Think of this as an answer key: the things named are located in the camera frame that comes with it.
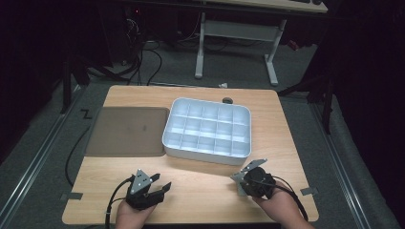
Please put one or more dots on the desk with white legs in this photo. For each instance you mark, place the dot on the desk with white legs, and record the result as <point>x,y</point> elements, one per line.
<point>238,30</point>

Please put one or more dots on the small dark round knob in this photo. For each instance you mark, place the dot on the small dark round knob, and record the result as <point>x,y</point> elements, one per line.
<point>227,100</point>

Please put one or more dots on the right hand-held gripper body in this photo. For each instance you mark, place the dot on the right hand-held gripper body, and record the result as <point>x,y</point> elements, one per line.
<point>256,183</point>

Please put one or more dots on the small white scrap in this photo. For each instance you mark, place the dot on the small white scrap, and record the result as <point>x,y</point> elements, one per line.
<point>223,85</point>

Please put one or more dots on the grey tape piece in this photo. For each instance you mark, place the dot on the grey tape piece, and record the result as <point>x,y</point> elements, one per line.
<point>72,196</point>
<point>309,191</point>

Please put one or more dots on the person's right hand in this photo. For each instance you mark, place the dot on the person's right hand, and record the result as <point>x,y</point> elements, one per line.
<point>280,203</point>

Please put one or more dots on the small red object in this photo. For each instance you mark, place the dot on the small red object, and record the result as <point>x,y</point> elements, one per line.
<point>293,45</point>

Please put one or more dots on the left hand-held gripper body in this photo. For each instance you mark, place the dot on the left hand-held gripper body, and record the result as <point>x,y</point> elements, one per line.
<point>141,195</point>

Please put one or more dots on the white divided storage box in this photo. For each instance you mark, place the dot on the white divided storage box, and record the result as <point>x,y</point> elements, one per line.
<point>208,130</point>

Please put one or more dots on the metal floor rail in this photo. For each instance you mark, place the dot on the metal floor rail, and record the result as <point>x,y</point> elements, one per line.
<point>35,165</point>
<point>342,171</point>

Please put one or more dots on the brown mat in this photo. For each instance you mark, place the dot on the brown mat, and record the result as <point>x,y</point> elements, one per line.
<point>129,131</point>

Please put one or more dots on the dark computer tower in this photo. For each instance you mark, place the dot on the dark computer tower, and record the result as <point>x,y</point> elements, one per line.
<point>122,31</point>

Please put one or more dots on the black metal stand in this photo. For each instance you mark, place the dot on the black metal stand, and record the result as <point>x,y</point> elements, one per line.
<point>326,105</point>
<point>67,86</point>

